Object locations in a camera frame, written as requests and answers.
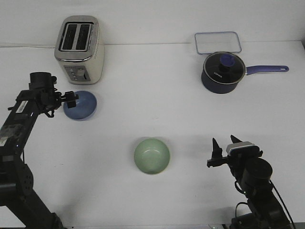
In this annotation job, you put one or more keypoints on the dark blue saucepan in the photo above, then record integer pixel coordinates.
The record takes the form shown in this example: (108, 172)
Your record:
(227, 88)

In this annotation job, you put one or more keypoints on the silver two-slot toaster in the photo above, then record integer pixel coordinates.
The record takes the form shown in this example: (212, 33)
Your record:
(80, 50)

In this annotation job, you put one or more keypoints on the clear container lid blue rim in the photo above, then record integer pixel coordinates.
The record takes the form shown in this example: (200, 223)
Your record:
(210, 42)

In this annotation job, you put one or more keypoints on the green bowl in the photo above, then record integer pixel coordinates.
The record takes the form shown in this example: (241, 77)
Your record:
(152, 156)

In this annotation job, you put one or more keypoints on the glass pot lid blue knob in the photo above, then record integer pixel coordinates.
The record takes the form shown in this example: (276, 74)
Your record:
(224, 68)

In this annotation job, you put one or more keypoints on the blue bowl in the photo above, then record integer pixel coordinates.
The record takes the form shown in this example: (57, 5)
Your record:
(85, 107)

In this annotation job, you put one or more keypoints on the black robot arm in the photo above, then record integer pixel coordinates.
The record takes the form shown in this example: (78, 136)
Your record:
(268, 210)
(16, 178)

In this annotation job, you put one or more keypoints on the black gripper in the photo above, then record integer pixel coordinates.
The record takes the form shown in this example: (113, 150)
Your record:
(46, 95)
(251, 174)

